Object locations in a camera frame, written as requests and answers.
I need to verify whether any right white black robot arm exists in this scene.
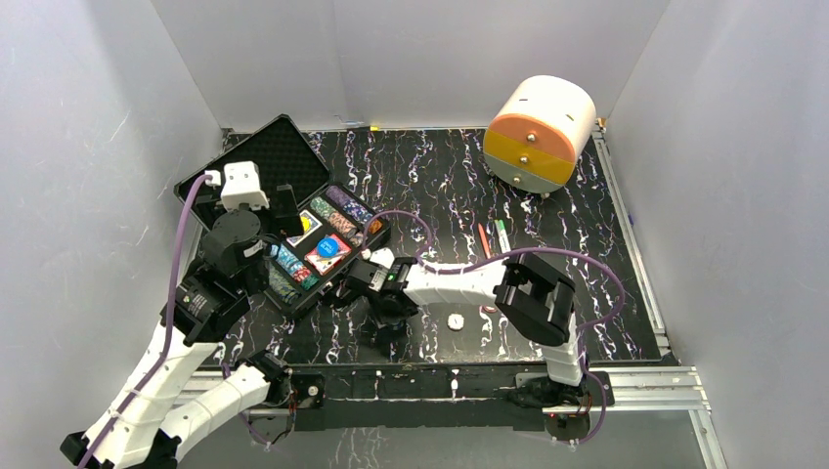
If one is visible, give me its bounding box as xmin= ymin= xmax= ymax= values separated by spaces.
xmin=330 ymin=249 xmax=589 ymax=408

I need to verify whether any white chip lone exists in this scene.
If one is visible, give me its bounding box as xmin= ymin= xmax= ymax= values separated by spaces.
xmin=447 ymin=313 xmax=464 ymax=331

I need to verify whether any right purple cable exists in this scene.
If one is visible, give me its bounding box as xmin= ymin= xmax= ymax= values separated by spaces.
xmin=359 ymin=208 xmax=629 ymax=447

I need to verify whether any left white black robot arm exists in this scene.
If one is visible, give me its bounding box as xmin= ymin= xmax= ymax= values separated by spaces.
xmin=60 ymin=180 xmax=296 ymax=468

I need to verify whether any blue playing card deck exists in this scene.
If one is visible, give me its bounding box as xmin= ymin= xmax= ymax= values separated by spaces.
xmin=286 ymin=209 xmax=323 ymax=247

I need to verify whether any red marker pen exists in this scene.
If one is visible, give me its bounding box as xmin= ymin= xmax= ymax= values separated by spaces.
xmin=477 ymin=223 xmax=492 ymax=259

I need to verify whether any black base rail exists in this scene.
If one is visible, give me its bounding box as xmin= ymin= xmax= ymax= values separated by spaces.
xmin=292 ymin=363 xmax=616 ymax=437

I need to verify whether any blue small blind button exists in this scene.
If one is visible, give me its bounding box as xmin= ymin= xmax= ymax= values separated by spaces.
xmin=316 ymin=236 xmax=340 ymax=258

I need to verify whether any green white marker pen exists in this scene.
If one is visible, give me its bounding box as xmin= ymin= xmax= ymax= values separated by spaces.
xmin=494 ymin=219 xmax=511 ymax=252

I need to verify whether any round pastel drawer cabinet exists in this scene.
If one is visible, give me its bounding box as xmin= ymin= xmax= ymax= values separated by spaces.
xmin=483 ymin=75 xmax=596 ymax=197

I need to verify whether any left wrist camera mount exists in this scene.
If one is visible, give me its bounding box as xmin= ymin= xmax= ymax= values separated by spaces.
xmin=203 ymin=161 xmax=270 ymax=211

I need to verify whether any black poker set case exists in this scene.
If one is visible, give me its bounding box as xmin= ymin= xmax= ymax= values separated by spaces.
xmin=198 ymin=114 xmax=389 ymax=317

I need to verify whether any red playing card deck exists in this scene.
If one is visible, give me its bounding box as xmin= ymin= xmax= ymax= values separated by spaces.
xmin=305 ymin=234 xmax=351 ymax=276

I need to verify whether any blue white chip row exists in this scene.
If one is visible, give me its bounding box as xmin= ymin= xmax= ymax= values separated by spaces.
xmin=326 ymin=186 xmax=382 ymax=234

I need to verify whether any cyan chip row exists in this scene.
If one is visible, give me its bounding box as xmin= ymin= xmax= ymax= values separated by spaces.
xmin=271 ymin=244 xmax=319 ymax=290

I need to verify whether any orange blue chip row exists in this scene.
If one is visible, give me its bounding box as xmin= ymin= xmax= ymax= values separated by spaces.
xmin=327 ymin=211 xmax=365 ymax=246

